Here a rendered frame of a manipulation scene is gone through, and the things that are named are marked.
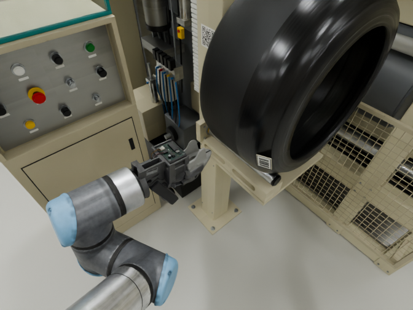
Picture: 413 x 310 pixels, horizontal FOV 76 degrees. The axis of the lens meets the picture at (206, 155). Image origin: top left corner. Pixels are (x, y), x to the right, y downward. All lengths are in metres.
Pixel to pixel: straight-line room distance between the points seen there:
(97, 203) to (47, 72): 0.67
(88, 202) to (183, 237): 1.31
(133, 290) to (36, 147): 0.81
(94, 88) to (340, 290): 1.65
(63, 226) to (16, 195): 1.87
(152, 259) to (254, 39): 0.50
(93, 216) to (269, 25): 0.52
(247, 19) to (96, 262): 0.61
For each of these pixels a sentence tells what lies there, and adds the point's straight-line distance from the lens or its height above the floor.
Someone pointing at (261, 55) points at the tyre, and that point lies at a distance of 0.61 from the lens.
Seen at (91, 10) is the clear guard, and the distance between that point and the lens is 1.07.
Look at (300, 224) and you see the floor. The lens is 1.94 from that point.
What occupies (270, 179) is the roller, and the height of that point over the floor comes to 0.91.
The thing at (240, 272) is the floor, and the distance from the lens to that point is 1.73.
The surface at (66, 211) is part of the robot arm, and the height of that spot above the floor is 1.22.
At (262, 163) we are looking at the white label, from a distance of 0.72.
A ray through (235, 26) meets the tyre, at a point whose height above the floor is 1.37.
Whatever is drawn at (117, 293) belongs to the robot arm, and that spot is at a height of 1.18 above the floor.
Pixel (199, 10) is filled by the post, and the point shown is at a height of 1.30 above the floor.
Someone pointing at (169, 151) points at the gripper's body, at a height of 1.20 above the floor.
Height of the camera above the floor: 1.63
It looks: 48 degrees down
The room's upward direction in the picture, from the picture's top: straight up
